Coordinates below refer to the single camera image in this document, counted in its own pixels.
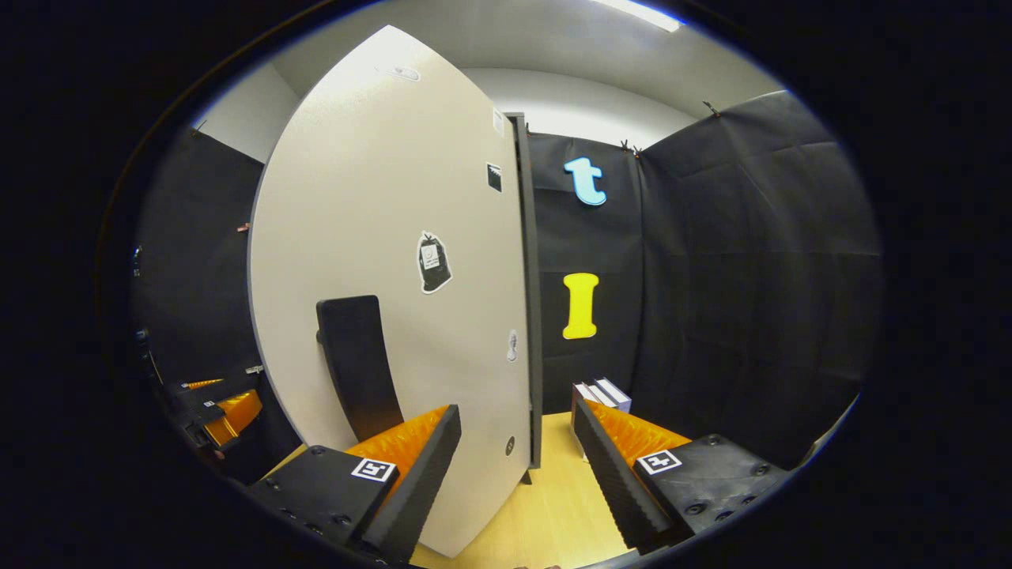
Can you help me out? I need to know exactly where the pale brown book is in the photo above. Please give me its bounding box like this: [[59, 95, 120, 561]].
[[571, 383, 595, 461]]

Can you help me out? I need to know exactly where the beige cabinet door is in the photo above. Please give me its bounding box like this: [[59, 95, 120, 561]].
[[247, 24, 532, 558]]

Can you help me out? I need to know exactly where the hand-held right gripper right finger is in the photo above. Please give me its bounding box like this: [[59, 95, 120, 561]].
[[571, 395, 791, 554]]

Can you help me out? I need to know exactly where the black backdrop cloth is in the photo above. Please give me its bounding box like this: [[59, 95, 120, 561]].
[[130, 89, 885, 475]]

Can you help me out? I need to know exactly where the dark grey cabinet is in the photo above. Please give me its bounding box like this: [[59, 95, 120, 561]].
[[506, 112, 545, 484]]

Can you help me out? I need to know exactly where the black door handle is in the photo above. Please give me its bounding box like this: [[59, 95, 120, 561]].
[[316, 295, 404, 443]]

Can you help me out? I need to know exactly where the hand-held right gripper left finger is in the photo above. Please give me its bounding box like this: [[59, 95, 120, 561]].
[[247, 405, 463, 563]]

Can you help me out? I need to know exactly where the grey blue book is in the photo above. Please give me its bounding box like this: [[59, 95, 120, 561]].
[[595, 377, 633, 414]]

